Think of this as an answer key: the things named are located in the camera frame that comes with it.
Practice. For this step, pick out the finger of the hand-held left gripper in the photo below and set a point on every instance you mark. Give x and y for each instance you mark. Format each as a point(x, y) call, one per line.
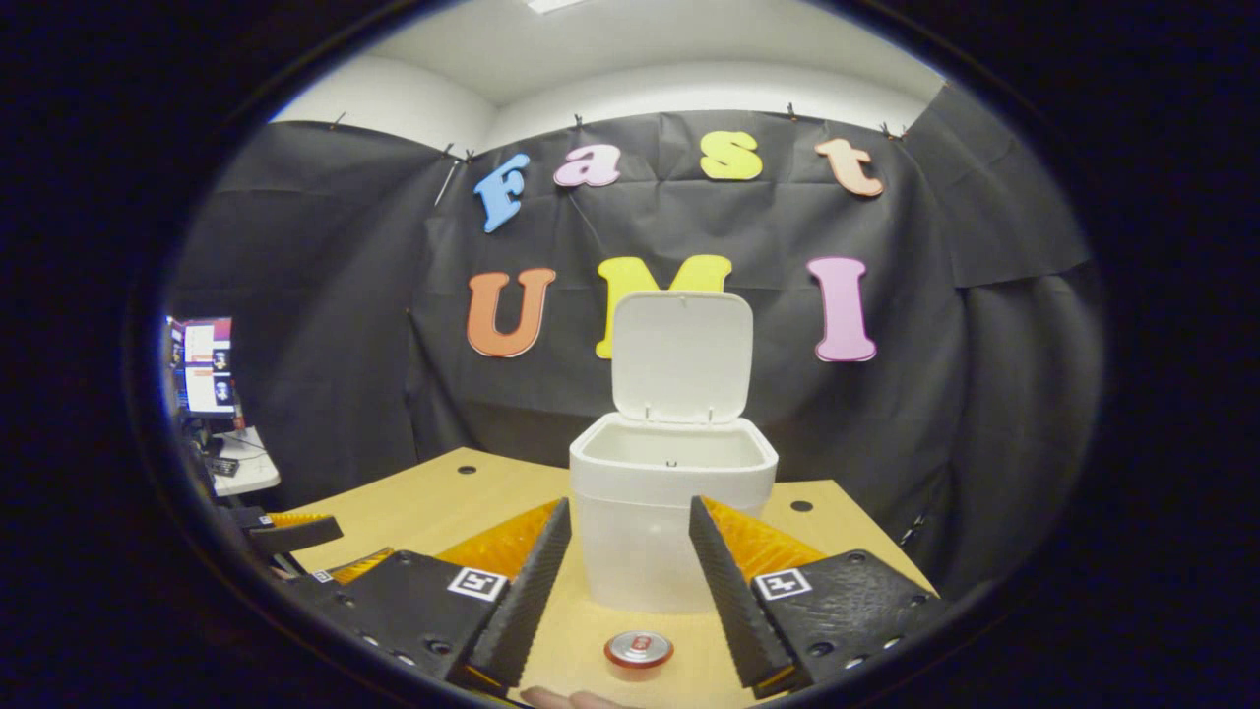
point(290, 535)
point(359, 566)

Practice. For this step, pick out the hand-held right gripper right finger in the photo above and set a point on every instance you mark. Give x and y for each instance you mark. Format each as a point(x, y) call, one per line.
point(733, 601)

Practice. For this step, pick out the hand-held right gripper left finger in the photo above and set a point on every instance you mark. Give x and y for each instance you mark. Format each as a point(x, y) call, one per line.
point(522, 601)

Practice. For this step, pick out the red pop can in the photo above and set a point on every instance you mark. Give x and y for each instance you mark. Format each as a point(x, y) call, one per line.
point(639, 652)

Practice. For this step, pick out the white desktop garbage bin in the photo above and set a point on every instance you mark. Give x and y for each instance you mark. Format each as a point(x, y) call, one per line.
point(669, 473)

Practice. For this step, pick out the wooden desktop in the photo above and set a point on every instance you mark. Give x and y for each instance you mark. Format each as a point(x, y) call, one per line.
point(463, 502)

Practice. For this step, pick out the white side table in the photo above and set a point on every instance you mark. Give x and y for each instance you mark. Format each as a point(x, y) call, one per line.
point(251, 473)

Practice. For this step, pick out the small black device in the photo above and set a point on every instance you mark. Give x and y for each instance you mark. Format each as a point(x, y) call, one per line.
point(226, 467)

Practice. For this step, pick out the computer monitor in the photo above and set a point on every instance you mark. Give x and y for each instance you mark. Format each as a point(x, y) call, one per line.
point(209, 369)

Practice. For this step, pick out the black backdrop cloth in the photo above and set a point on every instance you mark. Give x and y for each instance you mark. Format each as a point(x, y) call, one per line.
point(325, 325)

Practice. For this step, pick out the thin white rod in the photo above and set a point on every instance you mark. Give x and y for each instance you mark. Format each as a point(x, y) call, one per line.
point(446, 184)

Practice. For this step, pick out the row of small cloth clips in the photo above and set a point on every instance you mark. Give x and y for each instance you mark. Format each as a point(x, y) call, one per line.
point(790, 111)

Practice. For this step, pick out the ceiling light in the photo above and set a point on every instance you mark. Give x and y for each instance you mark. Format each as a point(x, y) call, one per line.
point(556, 4)

